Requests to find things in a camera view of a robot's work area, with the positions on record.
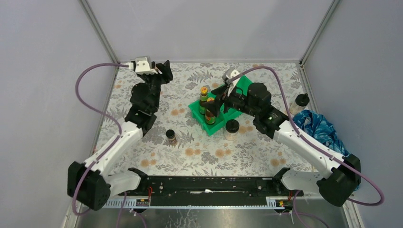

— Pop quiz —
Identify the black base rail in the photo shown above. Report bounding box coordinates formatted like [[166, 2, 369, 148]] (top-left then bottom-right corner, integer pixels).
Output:
[[127, 176, 304, 200]]

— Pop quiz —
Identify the large clear black lid jar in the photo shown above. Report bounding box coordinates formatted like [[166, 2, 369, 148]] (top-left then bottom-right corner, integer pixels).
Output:
[[224, 119, 240, 141]]

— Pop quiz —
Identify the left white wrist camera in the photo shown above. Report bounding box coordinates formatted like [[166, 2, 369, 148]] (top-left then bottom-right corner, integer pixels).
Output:
[[127, 56, 156, 75]]

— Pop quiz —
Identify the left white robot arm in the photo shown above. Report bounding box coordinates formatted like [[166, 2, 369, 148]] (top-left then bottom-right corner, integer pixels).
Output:
[[67, 56, 173, 215]]

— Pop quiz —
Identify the floral table mat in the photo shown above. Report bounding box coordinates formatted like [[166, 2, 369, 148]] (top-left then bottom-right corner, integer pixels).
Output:
[[107, 63, 316, 176]]

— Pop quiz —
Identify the black cap spice jar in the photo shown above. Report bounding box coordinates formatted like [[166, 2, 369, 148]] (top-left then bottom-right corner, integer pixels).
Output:
[[165, 129, 177, 145]]

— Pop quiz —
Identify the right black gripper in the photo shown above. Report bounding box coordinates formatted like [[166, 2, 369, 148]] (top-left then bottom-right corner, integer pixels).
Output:
[[201, 83, 259, 118]]

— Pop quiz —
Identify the right clear black lid jar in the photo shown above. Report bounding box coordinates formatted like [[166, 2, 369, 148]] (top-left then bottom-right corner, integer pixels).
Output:
[[289, 93, 310, 115]]

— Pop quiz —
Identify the yellow cap sauce bottle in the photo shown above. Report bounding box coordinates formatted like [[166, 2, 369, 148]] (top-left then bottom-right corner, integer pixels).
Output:
[[199, 86, 209, 115]]

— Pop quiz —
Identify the blue patterned cloth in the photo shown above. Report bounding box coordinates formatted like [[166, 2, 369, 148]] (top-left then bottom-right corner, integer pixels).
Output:
[[293, 110, 350, 156]]

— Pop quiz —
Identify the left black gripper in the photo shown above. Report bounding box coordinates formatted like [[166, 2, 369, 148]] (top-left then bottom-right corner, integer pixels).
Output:
[[140, 60, 173, 111]]

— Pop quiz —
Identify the green cap chili sauce bottle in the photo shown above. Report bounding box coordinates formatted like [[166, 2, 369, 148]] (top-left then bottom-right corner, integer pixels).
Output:
[[205, 109, 216, 125]]

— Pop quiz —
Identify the white slotted cable duct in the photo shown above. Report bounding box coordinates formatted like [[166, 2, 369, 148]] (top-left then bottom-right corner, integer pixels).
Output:
[[103, 195, 286, 209]]

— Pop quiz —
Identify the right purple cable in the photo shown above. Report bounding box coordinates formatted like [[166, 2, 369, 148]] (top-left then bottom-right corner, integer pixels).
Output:
[[225, 65, 385, 228]]

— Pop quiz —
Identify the green bin near section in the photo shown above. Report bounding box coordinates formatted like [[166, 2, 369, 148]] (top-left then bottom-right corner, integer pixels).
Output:
[[188, 100, 229, 136]]

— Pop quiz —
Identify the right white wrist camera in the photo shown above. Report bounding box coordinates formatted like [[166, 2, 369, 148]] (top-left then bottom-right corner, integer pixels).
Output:
[[222, 67, 240, 96]]

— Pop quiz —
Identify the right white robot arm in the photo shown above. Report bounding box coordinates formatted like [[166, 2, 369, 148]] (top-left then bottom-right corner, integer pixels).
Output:
[[201, 83, 361, 207]]

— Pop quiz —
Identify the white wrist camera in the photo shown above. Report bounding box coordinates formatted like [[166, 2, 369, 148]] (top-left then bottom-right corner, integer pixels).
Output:
[[127, 56, 156, 75], [222, 67, 240, 96]]

